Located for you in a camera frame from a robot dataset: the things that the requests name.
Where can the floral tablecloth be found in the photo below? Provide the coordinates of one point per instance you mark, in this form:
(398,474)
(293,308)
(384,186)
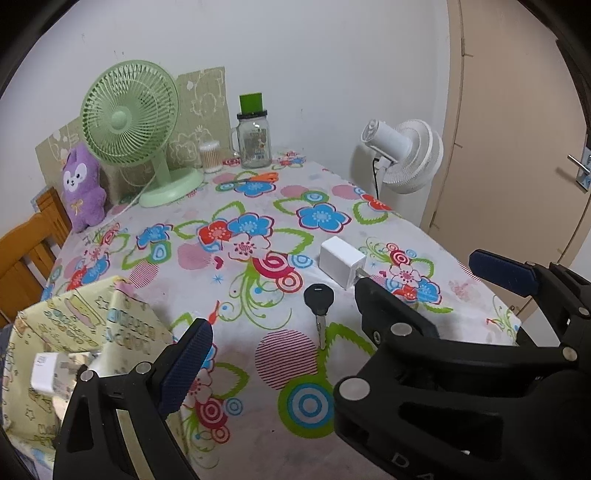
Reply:
(207,295)

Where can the green desk fan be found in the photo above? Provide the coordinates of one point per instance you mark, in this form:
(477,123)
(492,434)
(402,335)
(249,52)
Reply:
(124,115)

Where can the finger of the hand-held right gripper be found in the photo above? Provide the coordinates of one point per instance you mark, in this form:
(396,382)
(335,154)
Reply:
(501,273)
(388,309)

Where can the white standing fan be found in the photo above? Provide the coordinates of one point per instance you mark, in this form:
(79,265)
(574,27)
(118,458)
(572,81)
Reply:
(415,157)

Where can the white cube charger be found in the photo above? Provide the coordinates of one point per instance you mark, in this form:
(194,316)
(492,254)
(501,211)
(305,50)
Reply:
(339,261)

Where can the beige door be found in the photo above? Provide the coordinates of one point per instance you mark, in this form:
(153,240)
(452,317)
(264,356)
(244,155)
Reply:
(508,138)

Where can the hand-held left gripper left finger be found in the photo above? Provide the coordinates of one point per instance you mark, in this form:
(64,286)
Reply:
(187,364)

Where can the wooden chair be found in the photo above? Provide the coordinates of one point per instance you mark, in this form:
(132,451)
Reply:
(27,249)

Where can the purple plush toy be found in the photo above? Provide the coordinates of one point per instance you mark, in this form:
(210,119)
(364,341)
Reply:
(83,189)

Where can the black head key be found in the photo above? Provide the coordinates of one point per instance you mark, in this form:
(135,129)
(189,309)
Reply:
(316,295)

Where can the cotton swab container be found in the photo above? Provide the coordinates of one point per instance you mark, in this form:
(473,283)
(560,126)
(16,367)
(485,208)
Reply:
(211,159)

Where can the glass jar mug green lid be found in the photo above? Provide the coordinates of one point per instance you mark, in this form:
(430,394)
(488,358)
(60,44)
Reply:
(254,143)

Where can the white charger with printed label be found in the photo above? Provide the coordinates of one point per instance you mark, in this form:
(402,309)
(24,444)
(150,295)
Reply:
(44,374)

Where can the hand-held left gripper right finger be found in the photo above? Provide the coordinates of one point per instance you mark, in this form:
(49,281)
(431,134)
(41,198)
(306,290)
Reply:
(461,381)

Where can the yellow cartoon fabric storage box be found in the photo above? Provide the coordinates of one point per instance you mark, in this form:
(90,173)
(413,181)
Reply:
(129,318)

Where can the beige cartoon printed board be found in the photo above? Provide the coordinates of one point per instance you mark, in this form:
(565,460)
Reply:
(203,92)

